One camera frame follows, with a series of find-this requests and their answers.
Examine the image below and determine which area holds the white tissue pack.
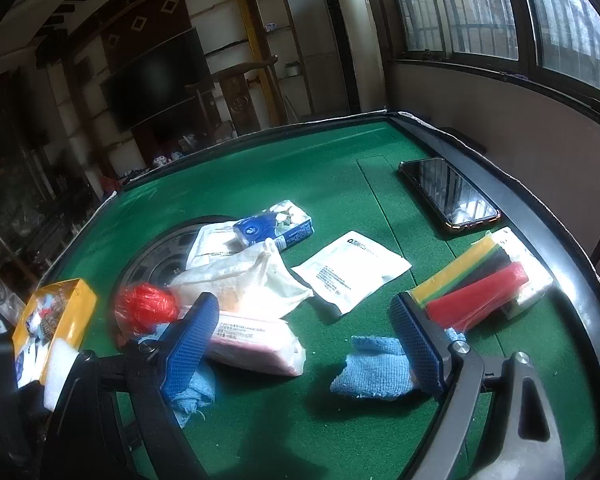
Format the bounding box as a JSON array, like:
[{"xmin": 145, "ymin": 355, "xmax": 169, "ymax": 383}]
[{"xmin": 488, "ymin": 225, "xmax": 555, "ymax": 321}]

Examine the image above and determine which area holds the blue Vinda tissue pack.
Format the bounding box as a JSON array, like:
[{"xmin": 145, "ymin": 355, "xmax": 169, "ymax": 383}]
[{"xmin": 233, "ymin": 200, "xmax": 314, "ymax": 252}]

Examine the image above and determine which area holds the red mesh ball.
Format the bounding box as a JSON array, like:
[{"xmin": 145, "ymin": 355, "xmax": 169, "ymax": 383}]
[{"xmin": 114, "ymin": 283, "xmax": 178, "ymax": 337}]

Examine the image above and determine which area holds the white flat sachet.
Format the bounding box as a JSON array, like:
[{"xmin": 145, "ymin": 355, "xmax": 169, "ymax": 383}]
[{"xmin": 292, "ymin": 231, "xmax": 412, "ymax": 315}]

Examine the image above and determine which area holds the light blue towel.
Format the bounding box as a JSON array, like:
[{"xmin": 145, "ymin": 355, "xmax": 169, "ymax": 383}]
[{"xmin": 168, "ymin": 361, "xmax": 216, "ymax": 428}]

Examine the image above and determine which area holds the yellow storage box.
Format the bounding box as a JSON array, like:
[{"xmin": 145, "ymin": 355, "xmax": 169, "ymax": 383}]
[{"xmin": 12, "ymin": 278, "xmax": 97, "ymax": 412}]

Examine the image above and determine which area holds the black smartphone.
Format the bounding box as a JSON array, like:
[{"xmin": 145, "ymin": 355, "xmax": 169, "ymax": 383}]
[{"xmin": 398, "ymin": 157, "xmax": 502, "ymax": 233}]

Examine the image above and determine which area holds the small light blue cloth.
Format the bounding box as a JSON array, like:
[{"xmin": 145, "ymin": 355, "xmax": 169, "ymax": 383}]
[{"xmin": 329, "ymin": 336, "xmax": 422, "ymax": 401}]

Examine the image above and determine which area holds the wooden chair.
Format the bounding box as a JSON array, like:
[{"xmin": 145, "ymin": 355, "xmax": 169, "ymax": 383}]
[{"xmin": 184, "ymin": 55, "xmax": 282, "ymax": 144}]

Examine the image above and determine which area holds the standing air conditioner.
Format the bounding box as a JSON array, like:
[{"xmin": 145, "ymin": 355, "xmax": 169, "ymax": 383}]
[{"xmin": 324, "ymin": 0, "xmax": 387, "ymax": 114}]

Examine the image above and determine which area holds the red yellow sponge pack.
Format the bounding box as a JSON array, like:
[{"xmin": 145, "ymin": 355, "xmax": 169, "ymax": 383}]
[{"xmin": 410, "ymin": 228, "xmax": 530, "ymax": 333}]

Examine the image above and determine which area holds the round mahjong table console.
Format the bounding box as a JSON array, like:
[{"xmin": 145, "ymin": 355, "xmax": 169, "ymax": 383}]
[{"xmin": 114, "ymin": 214, "xmax": 235, "ymax": 292}]

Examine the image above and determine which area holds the white paper packet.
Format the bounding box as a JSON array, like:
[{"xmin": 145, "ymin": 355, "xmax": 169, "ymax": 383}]
[{"xmin": 185, "ymin": 221, "xmax": 244, "ymax": 270}]

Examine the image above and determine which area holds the white plastic bag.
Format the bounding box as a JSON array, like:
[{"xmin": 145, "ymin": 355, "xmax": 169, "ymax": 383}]
[{"xmin": 169, "ymin": 238, "xmax": 313, "ymax": 318}]

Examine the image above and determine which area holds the black television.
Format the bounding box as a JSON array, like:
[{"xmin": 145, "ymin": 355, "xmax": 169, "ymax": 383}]
[{"xmin": 100, "ymin": 28, "xmax": 213, "ymax": 131}]

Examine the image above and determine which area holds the pink wet wipes pack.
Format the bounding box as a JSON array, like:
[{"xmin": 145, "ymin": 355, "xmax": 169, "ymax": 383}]
[{"xmin": 206, "ymin": 311, "xmax": 306, "ymax": 377}]

